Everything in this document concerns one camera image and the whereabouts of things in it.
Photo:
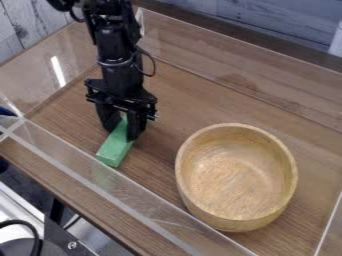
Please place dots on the clear acrylic tray wall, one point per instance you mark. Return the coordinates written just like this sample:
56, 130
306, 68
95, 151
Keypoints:
215, 78

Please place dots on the black metal table leg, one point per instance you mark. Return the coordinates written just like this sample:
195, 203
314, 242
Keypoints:
52, 220

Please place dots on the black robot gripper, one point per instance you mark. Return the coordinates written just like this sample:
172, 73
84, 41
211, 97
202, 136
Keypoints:
119, 92

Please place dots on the brown wooden bowl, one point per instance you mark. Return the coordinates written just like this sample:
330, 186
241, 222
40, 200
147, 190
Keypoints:
237, 176

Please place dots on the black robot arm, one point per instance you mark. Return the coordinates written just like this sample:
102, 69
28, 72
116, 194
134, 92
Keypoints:
112, 27

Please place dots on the blue object at left edge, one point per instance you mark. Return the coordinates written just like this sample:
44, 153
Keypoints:
5, 112

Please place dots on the green rectangular block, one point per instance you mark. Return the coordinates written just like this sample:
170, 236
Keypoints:
116, 146

